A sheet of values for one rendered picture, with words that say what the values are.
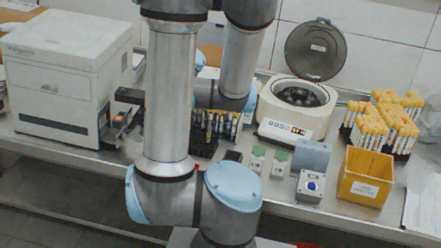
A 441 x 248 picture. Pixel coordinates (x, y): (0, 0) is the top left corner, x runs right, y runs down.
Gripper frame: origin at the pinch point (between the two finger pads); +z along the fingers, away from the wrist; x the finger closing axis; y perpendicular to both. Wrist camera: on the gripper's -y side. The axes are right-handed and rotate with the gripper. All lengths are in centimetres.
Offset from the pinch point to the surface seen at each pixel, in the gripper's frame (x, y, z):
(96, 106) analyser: -4.1, -10.3, -6.2
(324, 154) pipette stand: 6, 48, -32
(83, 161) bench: -8.5, -4.4, 9.5
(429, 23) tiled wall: 59, 59, -69
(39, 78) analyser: -4.4, -27.3, -2.3
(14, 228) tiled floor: 31, -14, 115
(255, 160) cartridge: 1.7, 33.8, -19.5
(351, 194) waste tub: -1, 59, -32
